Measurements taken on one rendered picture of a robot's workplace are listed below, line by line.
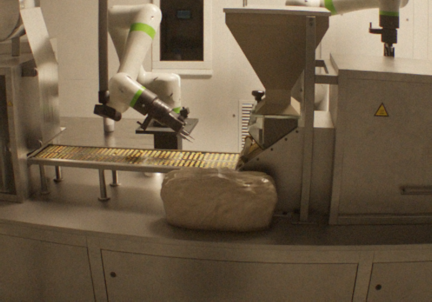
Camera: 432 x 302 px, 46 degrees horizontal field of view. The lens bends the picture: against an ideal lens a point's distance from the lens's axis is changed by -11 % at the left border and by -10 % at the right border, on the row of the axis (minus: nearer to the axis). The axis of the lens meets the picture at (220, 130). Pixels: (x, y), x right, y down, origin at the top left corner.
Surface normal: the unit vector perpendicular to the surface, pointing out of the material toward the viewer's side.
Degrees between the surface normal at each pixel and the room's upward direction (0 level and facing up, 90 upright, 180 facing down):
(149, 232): 0
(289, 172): 90
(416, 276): 90
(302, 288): 90
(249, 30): 114
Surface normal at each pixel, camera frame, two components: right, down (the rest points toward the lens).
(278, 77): -0.12, 0.62
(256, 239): 0.00, -0.97
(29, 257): -0.13, 0.25
